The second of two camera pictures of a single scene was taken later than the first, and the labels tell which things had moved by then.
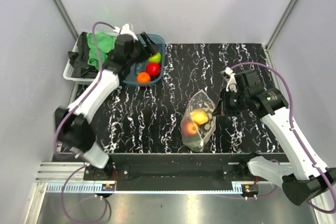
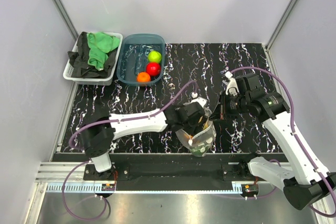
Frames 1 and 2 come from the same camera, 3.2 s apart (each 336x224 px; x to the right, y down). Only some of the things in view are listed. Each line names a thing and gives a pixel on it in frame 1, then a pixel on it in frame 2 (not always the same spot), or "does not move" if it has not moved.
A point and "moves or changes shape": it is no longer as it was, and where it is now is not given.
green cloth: x=105 y=43 does not move
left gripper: x=151 y=49 -> x=196 y=129
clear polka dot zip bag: x=198 y=124 moves or changes shape
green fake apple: x=155 y=58 does not move
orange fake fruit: x=143 y=77 does not move
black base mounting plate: x=175 y=172 does not move
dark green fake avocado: x=195 y=147 -> x=198 y=151
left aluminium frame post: x=60 y=4 does not move
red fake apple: x=154 y=69 does not move
